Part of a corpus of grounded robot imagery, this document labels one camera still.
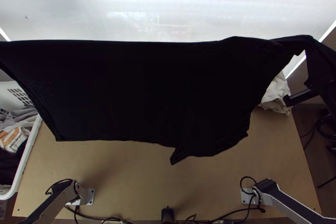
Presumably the dark t-shirt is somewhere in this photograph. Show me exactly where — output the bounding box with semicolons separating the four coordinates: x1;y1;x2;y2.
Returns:
0;34;326;166

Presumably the white garment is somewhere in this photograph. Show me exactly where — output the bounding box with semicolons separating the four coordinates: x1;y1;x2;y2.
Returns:
260;74;294;117

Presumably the white laundry basket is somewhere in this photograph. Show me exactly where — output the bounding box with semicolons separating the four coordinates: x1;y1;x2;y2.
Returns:
0;80;42;200

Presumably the heap of clothes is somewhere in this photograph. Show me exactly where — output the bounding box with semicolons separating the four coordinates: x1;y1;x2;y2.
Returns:
0;108;39;186

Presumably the black cable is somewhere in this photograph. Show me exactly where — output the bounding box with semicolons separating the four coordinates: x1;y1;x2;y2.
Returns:
239;176;260;204
63;205;127;224
184;206;266;224
45;178;75;196

